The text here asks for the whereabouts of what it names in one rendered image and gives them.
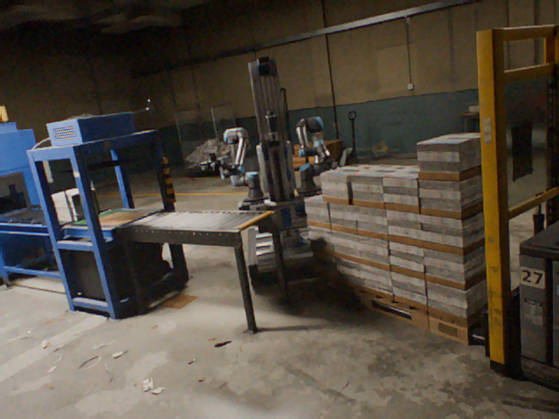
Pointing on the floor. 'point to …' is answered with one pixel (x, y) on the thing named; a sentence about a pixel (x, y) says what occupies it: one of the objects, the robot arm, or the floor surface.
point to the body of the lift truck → (540, 306)
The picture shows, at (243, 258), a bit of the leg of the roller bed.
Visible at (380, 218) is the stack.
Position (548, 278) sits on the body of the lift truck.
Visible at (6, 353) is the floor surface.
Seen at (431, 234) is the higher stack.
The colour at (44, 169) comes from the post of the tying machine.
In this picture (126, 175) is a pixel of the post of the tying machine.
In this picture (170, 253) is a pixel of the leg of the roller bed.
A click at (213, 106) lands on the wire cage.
